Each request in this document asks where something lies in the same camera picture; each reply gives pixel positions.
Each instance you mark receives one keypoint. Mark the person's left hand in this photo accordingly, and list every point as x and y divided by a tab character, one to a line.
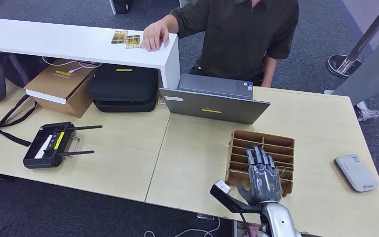
266	83

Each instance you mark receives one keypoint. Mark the person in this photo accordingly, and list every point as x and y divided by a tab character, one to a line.
241	32

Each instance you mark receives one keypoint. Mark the chrome stanchion post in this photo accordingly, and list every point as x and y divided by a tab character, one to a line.
341	67

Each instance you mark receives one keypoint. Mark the black remote controller with antennas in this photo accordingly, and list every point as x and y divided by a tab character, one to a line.
45	149

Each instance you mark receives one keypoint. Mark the black carrying case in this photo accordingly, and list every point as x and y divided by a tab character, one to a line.
124	87

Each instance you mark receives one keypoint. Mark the person's left forearm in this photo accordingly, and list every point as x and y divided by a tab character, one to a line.
269	67

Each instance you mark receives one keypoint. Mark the autumn print hotel card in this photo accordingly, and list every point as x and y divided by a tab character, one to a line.
120	37
133	42
286	172

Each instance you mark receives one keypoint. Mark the white counter shelf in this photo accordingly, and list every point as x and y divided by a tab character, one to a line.
62	41

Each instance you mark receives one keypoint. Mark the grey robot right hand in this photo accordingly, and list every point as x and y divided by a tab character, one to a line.
263	184

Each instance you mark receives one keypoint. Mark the person's right forearm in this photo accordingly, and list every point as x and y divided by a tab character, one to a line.
171	22

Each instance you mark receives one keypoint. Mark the person's right hand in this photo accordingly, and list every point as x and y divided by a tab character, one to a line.
156	36

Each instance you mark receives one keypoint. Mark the white card reader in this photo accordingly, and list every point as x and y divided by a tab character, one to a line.
355	173

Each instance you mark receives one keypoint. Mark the brown cardboard box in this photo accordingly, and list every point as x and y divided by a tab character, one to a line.
58	87

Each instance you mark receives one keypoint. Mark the pink bag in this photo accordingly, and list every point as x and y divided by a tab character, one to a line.
253	229

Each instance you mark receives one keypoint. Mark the grey laptop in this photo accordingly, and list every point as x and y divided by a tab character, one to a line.
209	107

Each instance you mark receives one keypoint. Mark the black box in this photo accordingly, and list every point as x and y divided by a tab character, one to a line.
122	5

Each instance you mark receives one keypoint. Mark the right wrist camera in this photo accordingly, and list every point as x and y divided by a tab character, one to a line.
223	193

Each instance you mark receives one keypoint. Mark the black bag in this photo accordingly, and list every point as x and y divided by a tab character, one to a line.
13	69

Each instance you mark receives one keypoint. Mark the white table leg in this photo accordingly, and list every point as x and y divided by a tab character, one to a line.
112	6
183	3

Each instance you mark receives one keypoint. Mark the grey floor plate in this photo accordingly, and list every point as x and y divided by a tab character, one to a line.
205	217

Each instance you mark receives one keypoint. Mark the small patterned packet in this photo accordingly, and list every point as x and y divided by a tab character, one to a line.
161	98

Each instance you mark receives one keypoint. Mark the wooden card organizer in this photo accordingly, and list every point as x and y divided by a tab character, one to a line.
238	140

